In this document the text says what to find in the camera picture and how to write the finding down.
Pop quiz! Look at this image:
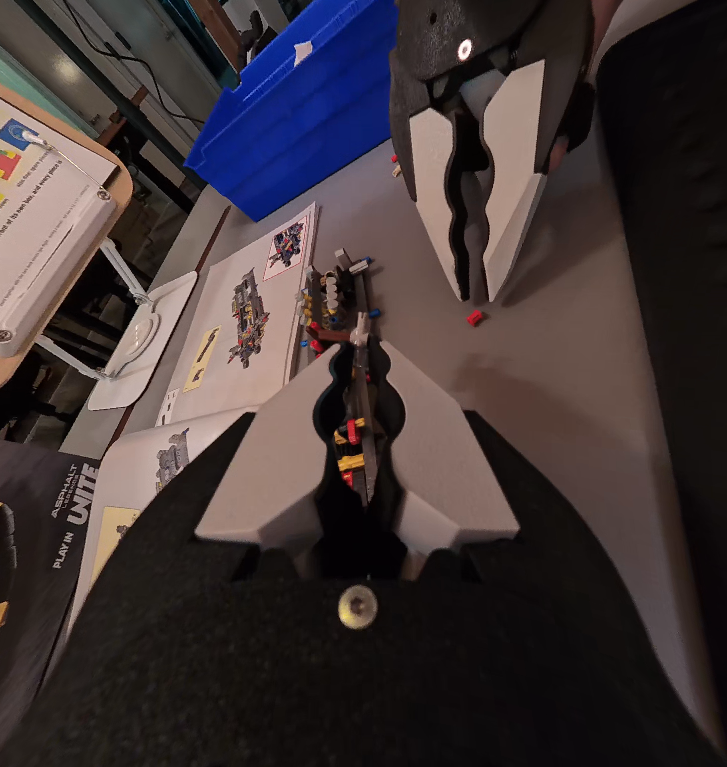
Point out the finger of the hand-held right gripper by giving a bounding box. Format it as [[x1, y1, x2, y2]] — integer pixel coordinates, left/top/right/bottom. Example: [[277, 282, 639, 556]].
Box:
[[482, 59, 548, 302], [408, 107, 473, 302]]

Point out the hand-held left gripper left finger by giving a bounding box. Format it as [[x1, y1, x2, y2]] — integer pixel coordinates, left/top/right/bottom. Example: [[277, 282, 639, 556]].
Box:
[[194, 343, 364, 577]]

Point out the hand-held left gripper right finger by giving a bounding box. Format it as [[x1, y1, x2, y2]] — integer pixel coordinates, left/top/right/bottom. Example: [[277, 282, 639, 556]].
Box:
[[366, 338, 520, 579]]

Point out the lego car chassis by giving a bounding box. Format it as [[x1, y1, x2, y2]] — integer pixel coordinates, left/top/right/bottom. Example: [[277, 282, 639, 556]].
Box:
[[296, 247, 400, 505]]

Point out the lego instruction booklet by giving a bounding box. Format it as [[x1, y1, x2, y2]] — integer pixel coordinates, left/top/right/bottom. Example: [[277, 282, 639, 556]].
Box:
[[68, 202, 318, 633]]

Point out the lego set box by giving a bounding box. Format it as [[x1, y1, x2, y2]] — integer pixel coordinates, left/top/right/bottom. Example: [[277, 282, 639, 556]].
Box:
[[0, 439, 102, 726]]

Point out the person's right hand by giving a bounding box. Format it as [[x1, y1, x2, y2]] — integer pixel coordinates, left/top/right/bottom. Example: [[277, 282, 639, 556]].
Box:
[[548, 0, 625, 176]]

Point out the blue plastic bin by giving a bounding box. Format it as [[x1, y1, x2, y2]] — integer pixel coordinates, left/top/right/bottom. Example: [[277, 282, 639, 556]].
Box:
[[183, 0, 400, 223]]

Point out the black perforated foam pad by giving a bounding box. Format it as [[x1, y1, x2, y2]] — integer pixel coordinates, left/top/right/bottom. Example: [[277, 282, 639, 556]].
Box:
[[596, 0, 727, 767]]

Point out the wooden stand board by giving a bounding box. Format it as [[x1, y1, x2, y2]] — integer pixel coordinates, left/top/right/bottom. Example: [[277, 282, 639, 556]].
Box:
[[0, 72, 134, 400]]

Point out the black table leg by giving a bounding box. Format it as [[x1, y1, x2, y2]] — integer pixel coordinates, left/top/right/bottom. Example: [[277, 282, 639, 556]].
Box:
[[16, 0, 187, 181]]

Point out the black power cable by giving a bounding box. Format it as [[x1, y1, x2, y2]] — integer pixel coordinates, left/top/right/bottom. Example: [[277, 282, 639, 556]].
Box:
[[64, 0, 207, 127]]

